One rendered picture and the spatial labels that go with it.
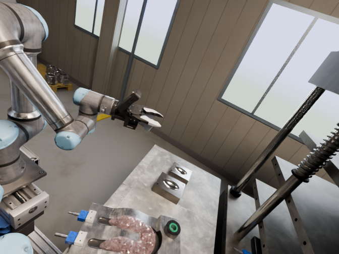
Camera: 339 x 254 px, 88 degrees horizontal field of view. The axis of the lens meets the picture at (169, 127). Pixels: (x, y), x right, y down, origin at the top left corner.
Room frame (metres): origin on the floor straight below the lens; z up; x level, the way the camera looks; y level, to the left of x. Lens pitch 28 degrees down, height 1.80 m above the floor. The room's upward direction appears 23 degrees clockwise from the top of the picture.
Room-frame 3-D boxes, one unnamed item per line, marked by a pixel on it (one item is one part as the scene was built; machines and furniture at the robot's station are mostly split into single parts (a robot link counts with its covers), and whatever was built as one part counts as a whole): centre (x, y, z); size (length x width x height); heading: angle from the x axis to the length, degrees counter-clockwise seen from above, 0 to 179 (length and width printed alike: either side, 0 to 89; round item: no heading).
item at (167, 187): (0.93, -0.17, 0.83); 0.20 x 0.15 x 0.07; 81
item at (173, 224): (0.58, -0.23, 0.93); 0.08 x 0.08 x 0.04
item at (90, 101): (0.63, 0.35, 1.43); 0.11 x 0.08 x 0.09; 99
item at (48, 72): (3.00, 2.76, 0.15); 1.07 x 0.75 x 0.30; 74
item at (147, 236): (0.49, -0.04, 0.90); 0.26 x 0.18 x 0.08; 99
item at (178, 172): (1.13, -0.23, 0.83); 0.17 x 0.13 x 0.06; 81
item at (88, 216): (0.51, 0.24, 0.85); 0.13 x 0.05 x 0.05; 99
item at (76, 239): (0.40, 0.22, 0.85); 0.13 x 0.05 x 0.05; 99
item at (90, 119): (0.61, 0.34, 1.33); 0.11 x 0.08 x 0.11; 9
